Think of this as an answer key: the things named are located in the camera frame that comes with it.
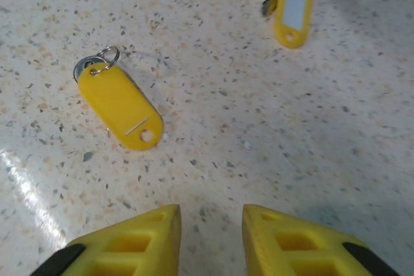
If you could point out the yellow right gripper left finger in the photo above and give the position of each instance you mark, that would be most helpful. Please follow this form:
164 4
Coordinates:
129 250

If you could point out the yellow key tag with key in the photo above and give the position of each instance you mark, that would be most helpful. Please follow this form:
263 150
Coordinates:
119 108

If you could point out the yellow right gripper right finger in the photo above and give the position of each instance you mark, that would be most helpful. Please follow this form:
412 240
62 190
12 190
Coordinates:
291 250

